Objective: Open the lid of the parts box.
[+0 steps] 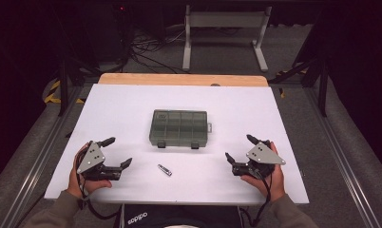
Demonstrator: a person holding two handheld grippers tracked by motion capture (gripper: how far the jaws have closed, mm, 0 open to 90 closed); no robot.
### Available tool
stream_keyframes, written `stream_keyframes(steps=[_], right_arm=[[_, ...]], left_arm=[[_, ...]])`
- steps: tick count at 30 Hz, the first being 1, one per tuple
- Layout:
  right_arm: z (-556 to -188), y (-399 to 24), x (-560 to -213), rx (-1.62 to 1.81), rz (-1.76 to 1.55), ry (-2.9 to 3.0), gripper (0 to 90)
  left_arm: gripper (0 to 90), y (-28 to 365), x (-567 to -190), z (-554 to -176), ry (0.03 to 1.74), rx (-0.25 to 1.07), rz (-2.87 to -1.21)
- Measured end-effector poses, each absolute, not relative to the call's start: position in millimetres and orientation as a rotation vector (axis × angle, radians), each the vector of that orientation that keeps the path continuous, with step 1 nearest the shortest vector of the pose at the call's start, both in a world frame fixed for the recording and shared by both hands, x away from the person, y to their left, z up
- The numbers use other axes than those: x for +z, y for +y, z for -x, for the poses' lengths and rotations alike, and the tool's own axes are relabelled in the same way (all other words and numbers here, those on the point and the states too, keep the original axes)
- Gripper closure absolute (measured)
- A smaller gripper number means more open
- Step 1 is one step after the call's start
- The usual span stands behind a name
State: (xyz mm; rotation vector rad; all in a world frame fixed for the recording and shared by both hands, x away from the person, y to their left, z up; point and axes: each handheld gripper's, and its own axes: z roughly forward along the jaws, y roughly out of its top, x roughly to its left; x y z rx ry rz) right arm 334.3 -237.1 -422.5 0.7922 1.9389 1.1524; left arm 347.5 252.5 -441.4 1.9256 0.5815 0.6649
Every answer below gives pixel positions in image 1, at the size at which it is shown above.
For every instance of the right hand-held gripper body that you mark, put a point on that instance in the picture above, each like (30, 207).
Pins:
(264, 154)

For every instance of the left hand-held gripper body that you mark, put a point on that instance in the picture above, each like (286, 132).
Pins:
(91, 156)

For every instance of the grey plastic compartment box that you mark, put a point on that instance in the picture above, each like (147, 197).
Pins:
(178, 128)

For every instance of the person's right hand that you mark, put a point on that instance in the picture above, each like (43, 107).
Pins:
(276, 182)

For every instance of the person's left hand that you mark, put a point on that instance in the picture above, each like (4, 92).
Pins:
(72, 181)

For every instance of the white table board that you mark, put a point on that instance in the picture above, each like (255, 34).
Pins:
(122, 104)

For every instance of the yellow black hazard tape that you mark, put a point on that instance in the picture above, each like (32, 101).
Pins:
(282, 91)
(53, 91)

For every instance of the person's black logo clothing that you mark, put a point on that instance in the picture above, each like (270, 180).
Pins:
(186, 215)

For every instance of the black metal stand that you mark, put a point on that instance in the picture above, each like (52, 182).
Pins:
(322, 85)
(64, 82)

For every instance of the wooden table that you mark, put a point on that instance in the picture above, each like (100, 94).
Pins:
(179, 79)

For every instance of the aluminium floor rail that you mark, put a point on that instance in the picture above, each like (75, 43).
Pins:
(344, 164)
(37, 164)

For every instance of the white metal stand frame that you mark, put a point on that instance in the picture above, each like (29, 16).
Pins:
(225, 19)

